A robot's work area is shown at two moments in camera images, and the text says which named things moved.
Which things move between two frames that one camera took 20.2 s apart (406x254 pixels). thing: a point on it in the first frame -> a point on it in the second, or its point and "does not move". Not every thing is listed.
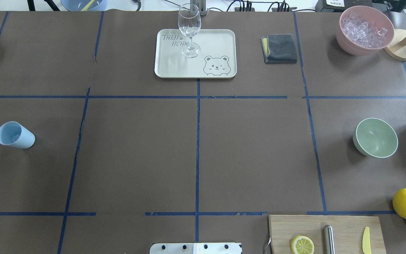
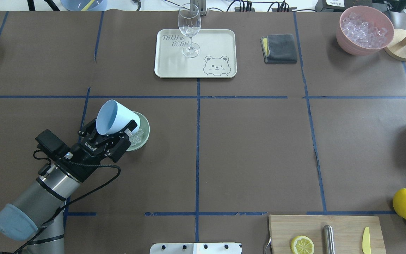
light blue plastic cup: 14,133 -> 112,116
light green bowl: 375,137 -> 144,125
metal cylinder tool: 329,239 does not move
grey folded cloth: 278,48 does not move
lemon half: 302,245 does not move
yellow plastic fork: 87,5 does not move
